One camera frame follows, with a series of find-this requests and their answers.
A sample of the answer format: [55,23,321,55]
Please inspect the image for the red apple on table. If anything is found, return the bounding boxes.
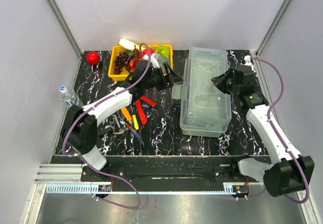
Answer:
[86,51,100,65]

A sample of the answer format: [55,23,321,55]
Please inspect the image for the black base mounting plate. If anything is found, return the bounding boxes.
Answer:
[81,156,256,192]

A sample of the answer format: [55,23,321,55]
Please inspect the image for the clear plastic tool box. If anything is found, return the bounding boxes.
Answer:
[172,47,232,138]

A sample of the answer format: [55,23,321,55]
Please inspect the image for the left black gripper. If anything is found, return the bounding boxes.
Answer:
[143,63,184,92]

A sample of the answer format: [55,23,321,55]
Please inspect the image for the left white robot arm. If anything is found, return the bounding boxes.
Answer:
[60,60,183,181]

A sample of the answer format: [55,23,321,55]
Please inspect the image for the orange handled tool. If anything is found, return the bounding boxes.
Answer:
[121,107,132,122]

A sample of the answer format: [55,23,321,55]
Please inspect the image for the aluminium frame rail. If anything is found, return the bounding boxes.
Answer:
[35,164,82,184]

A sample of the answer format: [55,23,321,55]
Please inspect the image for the yellow plastic tray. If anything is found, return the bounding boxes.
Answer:
[108,44,174,81]

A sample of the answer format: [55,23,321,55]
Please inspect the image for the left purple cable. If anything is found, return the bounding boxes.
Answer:
[61,42,152,209]

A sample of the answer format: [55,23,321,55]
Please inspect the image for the blue red screwdriver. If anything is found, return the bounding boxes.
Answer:
[126,124,142,140]

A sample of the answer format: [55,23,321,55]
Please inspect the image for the red apple in tray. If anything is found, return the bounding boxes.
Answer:
[142,48,154,55]

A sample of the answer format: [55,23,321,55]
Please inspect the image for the red handled pliers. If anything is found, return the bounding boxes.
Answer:
[135,96,157,125]

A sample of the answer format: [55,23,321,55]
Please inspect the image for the dark purple grape bunch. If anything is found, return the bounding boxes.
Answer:
[114,51,129,75]

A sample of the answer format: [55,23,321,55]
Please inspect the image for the green netted melon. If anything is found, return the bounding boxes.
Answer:
[153,53,170,66]

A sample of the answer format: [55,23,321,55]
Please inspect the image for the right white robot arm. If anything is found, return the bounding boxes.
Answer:
[211,65,314,203]

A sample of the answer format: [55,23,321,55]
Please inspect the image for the plastic water bottle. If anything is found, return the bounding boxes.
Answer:
[59,86,83,108]

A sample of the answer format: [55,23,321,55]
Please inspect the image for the yellow utility knife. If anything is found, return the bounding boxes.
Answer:
[132,115,139,130]

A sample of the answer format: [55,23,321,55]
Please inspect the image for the green pepper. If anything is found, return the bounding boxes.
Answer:
[155,44,170,59]

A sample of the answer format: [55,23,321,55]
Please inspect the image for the red lychee fruit bunch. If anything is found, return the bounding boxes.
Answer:
[128,47,143,73]

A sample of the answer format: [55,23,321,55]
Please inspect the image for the silver pliers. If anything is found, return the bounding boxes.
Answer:
[113,123,128,135]

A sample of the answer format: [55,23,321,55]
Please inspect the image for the white radish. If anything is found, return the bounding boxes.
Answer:
[119,38,147,51]

